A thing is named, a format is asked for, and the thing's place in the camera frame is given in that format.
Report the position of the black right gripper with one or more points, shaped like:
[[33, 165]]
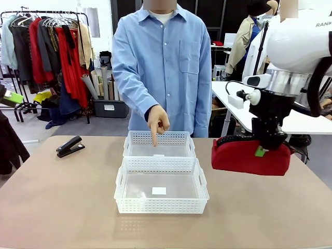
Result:
[[269, 111]]

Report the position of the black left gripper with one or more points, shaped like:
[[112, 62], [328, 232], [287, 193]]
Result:
[[2, 90]]

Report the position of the red zipper pouch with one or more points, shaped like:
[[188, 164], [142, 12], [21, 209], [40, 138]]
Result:
[[233, 160]]

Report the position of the black stapler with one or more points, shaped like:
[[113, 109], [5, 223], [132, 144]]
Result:
[[70, 147]]

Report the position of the person's right forearm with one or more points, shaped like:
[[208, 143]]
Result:
[[135, 93]]

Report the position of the person's left forearm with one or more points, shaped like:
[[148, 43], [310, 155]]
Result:
[[203, 111]]

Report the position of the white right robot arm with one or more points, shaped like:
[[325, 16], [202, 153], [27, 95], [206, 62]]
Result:
[[293, 39]]

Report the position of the person's right hand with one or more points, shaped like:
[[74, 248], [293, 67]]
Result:
[[158, 122]]

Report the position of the yellow item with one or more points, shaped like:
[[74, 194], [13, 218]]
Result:
[[41, 96]]

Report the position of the black equipment under table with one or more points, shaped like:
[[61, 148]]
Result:
[[301, 145]]

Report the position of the white table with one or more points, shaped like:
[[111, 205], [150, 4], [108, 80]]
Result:
[[238, 116]]

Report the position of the black coat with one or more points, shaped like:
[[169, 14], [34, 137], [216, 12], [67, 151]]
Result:
[[10, 145]]

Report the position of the dark grey coat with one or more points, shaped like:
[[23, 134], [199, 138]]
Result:
[[22, 52]]

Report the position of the red jacket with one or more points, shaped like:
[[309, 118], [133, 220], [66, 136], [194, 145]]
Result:
[[35, 52]]

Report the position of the dark blue denim garment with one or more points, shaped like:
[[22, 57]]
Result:
[[67, 101]]

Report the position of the light blue jacket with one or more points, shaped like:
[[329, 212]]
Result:
[[7, 44]]

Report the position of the grey jacket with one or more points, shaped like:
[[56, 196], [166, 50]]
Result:
[[44, 46]]

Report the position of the red dress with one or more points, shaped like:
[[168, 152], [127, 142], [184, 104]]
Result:
[[72, 77]]

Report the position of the grey rolled paper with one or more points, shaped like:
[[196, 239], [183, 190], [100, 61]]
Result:
[[89, 85]]

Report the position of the mannequin in white coat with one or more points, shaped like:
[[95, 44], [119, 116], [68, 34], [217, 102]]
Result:
[[250, 64]]

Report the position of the black scarf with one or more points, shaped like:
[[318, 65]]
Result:
[[68, 39]]

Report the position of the beige shirt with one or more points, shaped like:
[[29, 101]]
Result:
[[84, 44]]

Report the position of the black clothes rack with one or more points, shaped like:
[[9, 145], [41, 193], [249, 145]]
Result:
[[31, 11]]

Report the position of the tall grey cardboard tube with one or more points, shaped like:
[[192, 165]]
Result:
[[104, 83]]

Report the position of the brown cardboard tube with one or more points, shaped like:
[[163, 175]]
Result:
[[111, 90]]

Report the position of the grey storage bin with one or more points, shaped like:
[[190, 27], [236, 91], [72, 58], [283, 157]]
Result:
[[111, 112]]

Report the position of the black tripod pole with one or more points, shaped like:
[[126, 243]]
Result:
[[262, 44]]

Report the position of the black backpack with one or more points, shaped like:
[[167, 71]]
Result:
[[105, 61]]

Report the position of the mannequin in beige coat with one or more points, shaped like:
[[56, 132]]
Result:
[[241, 39]]

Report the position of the white hanging panel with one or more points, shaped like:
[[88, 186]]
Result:
[[93, 23]]

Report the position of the white perforated plastic basket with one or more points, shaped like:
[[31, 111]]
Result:
[[160, 137], [160, 206]]

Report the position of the small white sticker label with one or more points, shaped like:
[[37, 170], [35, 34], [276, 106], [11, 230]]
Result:
[[158, 155]]

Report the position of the large white sticker label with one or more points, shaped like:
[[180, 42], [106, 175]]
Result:
[[158, 191]]

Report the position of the person in blue shirt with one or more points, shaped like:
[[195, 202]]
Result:
[[166, 77]]

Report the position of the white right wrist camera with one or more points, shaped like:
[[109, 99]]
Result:
[[234, 101]]

